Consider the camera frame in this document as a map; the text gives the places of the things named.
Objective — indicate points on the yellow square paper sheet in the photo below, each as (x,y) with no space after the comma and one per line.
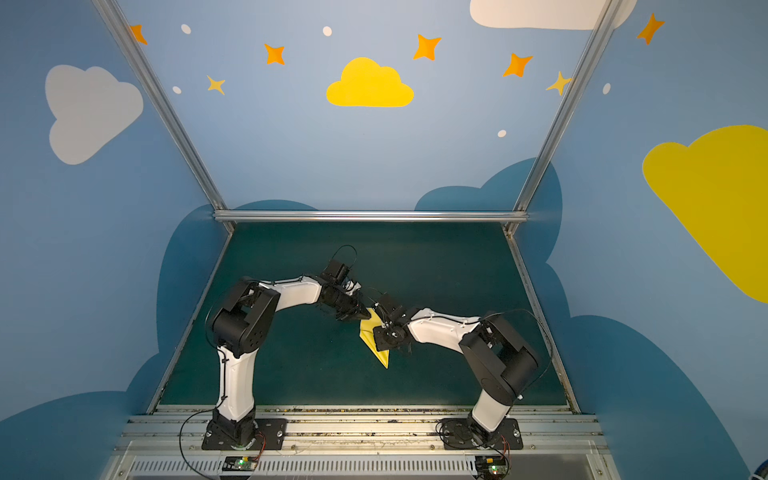
(366,333)

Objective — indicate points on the aluminium frame post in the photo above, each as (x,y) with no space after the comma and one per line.
(593,51)
(118,26)

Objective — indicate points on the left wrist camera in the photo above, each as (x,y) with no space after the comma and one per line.
(336,274)

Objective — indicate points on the front aluminium rail bed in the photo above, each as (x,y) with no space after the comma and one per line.
(557,443)

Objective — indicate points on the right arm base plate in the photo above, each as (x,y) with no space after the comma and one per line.
(466,434)

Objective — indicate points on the green circuit board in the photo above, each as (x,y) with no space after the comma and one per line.
(240,464)
(491,467)

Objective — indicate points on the white slotted cable duct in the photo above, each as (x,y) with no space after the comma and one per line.
(305,466)

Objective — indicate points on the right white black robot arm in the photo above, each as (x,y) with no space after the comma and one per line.
(502,362)

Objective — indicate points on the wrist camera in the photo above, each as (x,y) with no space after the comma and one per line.
(390,306)
(336,274)

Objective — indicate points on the right green circuit board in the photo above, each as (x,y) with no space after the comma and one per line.
(491,467)

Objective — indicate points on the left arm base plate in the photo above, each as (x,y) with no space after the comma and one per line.
(248,434)

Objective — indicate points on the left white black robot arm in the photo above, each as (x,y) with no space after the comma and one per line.
(240,328)

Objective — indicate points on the rear aluminium frame crossbar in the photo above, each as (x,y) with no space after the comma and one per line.
(253,216)

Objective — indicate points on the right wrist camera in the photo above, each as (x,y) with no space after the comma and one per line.
(390,306)

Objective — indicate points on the right aluminium frame post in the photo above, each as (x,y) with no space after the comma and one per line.
(593,51)

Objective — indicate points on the left green circuit board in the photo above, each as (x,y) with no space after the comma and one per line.
(240,464)

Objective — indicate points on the left aluminium frame post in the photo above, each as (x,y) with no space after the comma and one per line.
(118,26)

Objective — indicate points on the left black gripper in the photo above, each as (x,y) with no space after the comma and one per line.
(349,303)

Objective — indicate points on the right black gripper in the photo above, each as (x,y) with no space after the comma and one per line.
(387,332)

